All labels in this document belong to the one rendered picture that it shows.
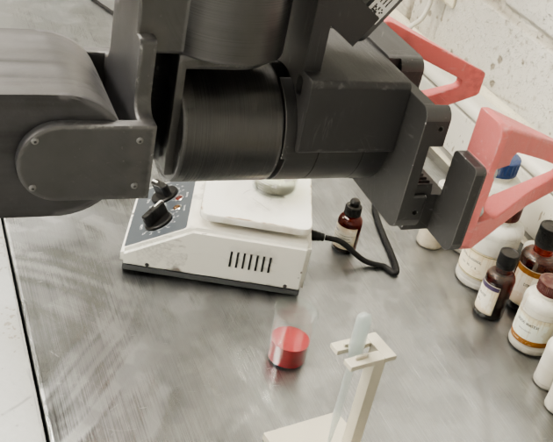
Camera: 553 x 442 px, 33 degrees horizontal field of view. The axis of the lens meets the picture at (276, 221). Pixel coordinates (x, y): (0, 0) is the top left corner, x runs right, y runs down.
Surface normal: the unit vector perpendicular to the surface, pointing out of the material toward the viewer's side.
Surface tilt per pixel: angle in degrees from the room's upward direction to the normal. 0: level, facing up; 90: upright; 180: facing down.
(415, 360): 0
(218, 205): 0
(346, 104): 90
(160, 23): 90
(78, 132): 90
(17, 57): 0
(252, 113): 56
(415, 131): 89
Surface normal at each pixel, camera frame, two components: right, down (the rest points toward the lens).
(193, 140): 0.36, 0.41
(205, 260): -0.02, 0.53
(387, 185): -0.92, 0.04
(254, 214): 0.17, -0.83
